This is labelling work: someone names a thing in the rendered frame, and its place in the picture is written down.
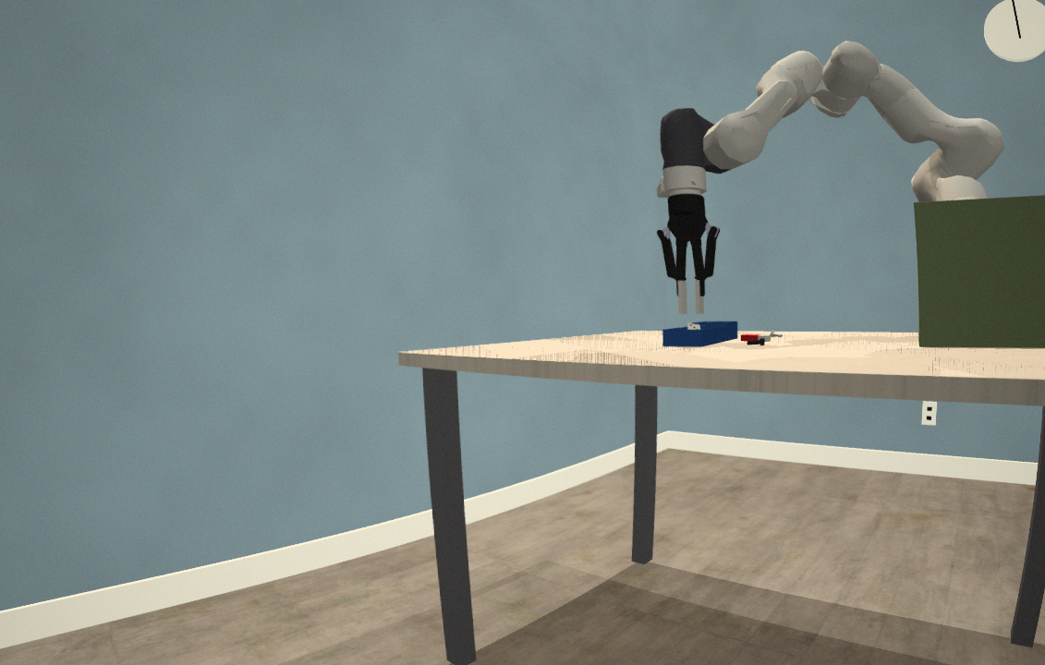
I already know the blue bin rack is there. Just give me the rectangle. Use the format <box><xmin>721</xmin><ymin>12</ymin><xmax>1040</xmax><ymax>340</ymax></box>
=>
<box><xmin>661</xmin><ymin>321</ymin><xmax>738</xmax><ymax>347</ymax></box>

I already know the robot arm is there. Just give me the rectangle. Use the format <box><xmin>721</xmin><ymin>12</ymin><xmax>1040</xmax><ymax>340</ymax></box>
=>
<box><xmin>657</xmin><ymin>41</ymin><xmax>1004</xmax><ymax>202</ymax></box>

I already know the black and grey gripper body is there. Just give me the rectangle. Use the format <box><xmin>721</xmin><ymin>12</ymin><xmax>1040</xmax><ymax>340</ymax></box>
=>
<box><xmin>667</xmin><ymin>194</ymin><xmax>709</xmax><ymax>242</ymax></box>

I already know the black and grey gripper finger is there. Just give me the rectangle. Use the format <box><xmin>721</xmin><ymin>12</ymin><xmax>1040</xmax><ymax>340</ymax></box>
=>
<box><xmin>657</xmin><ymin>224</ymin><xmax>687</xmax><ymax>314</ymax></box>
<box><xmin>687</xmin><ymin>223</ymin><xmax>720</xmax><ymax>314</ymax></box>

